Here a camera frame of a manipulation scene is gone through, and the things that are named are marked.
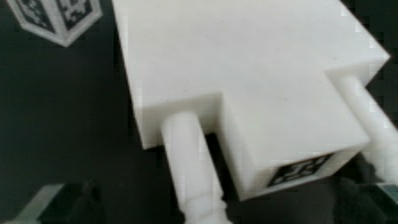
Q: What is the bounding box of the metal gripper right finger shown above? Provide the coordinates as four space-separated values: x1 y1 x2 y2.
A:
336 156 398 224

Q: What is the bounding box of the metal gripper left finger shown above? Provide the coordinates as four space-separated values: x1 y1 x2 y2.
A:
5 181 107 224

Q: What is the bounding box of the white chair seat part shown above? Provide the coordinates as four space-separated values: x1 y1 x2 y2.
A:
112 0 398 224

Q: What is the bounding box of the small white tagged cube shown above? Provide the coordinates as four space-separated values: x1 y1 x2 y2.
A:
5 0 103 47

